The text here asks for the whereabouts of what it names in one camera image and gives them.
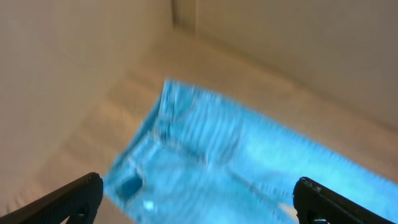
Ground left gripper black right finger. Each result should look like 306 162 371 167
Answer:
293 177 392 224

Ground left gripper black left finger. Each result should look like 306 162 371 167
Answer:
1 172 103 224

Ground light blue denim jeans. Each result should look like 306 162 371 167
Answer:
104 80 397 223

